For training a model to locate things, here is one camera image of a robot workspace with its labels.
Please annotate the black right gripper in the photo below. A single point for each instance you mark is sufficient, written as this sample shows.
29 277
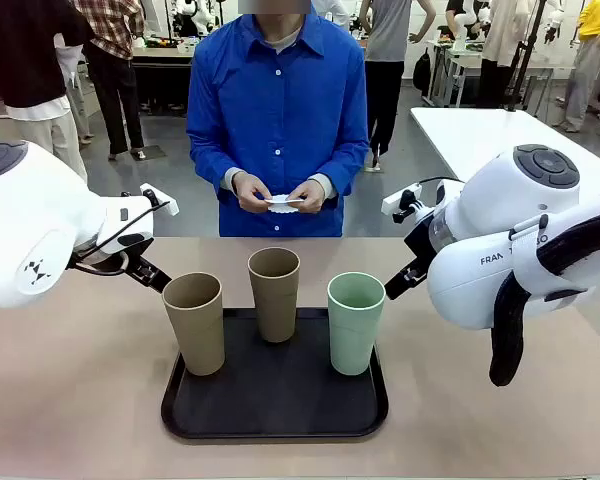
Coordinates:
419 240

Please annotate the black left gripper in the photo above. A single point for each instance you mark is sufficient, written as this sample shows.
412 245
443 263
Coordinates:
139 267

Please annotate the tall brown cup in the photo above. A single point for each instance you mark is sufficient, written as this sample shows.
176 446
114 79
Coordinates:
275 305
196 330

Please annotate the tall mint green cup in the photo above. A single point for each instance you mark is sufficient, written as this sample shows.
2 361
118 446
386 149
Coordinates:
354 335

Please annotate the white paper doily coaster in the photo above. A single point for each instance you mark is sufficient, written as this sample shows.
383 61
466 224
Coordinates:
282 202

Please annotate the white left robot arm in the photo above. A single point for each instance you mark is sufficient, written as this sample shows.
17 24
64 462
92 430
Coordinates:
30 225

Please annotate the person's left forearm blue sleeve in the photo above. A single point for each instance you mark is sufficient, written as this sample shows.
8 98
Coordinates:
342 170

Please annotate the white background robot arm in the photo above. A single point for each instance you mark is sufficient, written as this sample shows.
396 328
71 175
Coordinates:
462 25
187 17

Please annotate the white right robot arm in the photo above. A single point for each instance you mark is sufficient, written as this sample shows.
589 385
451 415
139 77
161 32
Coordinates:
485 220

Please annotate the person's right forearm blue sleeve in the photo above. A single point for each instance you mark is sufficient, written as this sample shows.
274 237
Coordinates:
212 167

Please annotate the person's left hand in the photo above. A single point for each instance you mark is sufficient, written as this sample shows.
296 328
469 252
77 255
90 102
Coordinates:
312 197

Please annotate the person's right hand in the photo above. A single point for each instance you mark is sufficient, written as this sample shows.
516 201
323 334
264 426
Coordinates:
250 192

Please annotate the white background table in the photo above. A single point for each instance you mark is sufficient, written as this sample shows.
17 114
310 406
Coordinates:
460 135

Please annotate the black plastic tray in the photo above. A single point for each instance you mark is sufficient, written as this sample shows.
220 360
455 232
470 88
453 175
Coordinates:
280 400

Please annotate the person in blue shirt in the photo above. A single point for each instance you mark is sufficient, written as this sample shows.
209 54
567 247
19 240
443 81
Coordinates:
277 110

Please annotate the black backpack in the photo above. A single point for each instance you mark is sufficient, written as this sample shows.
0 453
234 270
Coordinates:
422 72

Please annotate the background workbench with clutter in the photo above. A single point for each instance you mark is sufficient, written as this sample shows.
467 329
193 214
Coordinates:
162 57

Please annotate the person in plaid shirt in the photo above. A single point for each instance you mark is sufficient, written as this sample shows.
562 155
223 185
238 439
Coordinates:
112 60

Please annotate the grey background desk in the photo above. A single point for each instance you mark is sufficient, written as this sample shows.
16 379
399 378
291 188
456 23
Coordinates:
460 60

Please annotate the person in grey shirt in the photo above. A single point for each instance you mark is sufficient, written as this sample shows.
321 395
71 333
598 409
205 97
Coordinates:
387 45

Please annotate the black tripod stand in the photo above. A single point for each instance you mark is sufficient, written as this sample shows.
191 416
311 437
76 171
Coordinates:
525 60

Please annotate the person in black top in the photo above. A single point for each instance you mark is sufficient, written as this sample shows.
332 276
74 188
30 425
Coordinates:
25 65

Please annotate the person in beige coat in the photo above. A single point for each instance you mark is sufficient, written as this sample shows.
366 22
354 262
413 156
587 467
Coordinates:
500 40

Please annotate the person in yellow top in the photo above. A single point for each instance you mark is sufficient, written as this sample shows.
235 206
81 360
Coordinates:
592 50

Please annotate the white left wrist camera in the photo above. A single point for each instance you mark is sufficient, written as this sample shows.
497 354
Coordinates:
159 200

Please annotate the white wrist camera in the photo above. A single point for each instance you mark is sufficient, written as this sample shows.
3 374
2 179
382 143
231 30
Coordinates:
400 199
159 200

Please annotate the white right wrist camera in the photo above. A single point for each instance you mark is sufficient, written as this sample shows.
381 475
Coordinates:
400 199

